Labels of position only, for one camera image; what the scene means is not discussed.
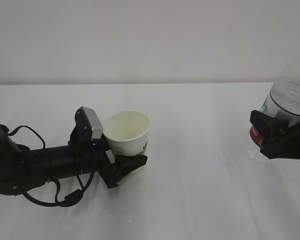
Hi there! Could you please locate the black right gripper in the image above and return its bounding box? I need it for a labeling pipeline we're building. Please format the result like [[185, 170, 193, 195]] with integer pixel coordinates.
[[249, 110, 300, 160]]

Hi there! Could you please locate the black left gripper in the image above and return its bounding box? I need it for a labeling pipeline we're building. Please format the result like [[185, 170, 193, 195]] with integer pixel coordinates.
[[68, 107, 148, 189]]

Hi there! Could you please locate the white paper cup green print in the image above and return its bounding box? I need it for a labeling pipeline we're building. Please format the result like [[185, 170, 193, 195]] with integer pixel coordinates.
[[102, 110, 151, 174]]

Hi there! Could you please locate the clear plastic water bottle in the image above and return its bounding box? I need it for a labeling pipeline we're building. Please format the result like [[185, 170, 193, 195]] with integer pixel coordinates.
[[246, 56, 300, 161]]

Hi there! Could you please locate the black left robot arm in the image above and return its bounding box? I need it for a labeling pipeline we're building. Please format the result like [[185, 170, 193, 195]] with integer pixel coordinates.
[[0, 106, 148, 196]]

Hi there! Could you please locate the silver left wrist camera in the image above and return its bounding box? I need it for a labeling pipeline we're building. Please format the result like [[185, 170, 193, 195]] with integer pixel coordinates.
[[80, 106, 103, 140]]

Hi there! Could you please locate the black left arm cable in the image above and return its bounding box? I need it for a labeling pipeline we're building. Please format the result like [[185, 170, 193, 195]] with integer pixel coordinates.
[[5, 124, 96, 208]]

